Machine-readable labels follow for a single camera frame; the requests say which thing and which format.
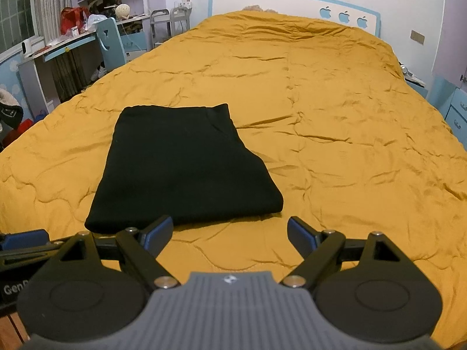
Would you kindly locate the light blue chair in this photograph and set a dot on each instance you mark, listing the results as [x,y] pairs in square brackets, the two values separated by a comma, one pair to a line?
[111,43]

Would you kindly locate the beige plush toy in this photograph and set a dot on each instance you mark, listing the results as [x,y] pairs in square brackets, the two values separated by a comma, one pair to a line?
[255,8]

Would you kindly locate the white and blue desk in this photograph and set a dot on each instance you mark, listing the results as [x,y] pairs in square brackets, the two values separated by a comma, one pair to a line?
[47,62]

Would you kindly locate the lilac wardrobe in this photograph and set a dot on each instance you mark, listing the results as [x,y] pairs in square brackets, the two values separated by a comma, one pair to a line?
[452,25]

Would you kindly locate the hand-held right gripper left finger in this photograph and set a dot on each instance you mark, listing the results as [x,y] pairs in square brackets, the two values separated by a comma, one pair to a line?
[159,232]

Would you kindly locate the white and blue headboard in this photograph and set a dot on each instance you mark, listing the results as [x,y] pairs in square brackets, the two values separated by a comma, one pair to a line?
[284,2]

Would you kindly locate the white wall power outlet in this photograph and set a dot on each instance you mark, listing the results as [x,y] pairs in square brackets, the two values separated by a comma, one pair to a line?
[186,2]

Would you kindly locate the yellow quilted bed cover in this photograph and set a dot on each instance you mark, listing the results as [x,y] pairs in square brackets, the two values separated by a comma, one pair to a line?
[346,135]

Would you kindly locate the black long-sleeved sweater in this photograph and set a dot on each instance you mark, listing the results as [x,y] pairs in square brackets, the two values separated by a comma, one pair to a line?
[182,167]

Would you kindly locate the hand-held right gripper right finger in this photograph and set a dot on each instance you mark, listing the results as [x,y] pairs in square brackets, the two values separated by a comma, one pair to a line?
[301,236]

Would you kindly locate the beige curtain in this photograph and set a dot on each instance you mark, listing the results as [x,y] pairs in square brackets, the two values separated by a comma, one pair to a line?
[53,0]

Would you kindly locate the black cap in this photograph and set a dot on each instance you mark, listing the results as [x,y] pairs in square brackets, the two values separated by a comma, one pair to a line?
[10,111]

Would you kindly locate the light blue drawer cabinet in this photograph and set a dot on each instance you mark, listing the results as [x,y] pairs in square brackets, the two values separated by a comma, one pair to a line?
[454,109]

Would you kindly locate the pair of white shoes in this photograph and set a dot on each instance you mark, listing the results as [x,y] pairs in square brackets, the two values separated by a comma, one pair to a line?
[98,72]

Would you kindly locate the small white desk device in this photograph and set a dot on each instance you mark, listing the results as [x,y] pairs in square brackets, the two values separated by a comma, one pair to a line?
[27,49]

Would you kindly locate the red bag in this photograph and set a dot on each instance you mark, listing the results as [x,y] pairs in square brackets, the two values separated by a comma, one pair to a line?
[73,20]

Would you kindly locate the window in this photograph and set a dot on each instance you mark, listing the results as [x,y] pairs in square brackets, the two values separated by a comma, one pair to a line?
[16,7]

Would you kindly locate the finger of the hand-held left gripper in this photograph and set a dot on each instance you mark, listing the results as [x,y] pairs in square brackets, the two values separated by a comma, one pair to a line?
[25,240]

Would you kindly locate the white plastic bag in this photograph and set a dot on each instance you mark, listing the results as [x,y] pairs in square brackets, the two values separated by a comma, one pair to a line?
[96,21]

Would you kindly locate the grey wall switch plate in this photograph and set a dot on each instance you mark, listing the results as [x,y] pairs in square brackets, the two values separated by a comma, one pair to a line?
[417,37]

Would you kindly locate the white round ball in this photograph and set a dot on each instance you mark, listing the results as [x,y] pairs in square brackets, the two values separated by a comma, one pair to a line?
[123,11]

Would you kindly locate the grey rolling cart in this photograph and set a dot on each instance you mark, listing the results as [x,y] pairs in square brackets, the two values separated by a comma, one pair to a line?
[169,25]

